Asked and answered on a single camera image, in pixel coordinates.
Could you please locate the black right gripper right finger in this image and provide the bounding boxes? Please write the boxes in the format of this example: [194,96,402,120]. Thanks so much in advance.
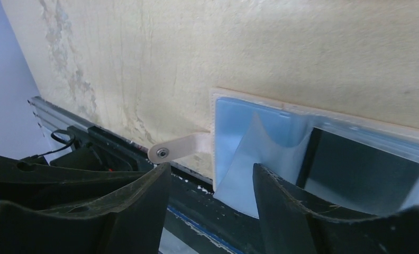
[253,164,419,253]

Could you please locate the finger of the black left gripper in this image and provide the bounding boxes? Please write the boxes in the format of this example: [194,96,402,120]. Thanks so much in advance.
[0,156,145,211]

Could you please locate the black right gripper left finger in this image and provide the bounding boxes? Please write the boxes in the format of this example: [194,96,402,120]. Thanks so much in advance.
[0,164,171,253]

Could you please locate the black card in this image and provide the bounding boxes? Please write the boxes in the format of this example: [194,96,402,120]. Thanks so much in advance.
[296,128,419,215]

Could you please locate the aluminium frame rail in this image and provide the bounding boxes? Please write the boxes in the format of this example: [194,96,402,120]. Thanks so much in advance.
[28,96,95,132]

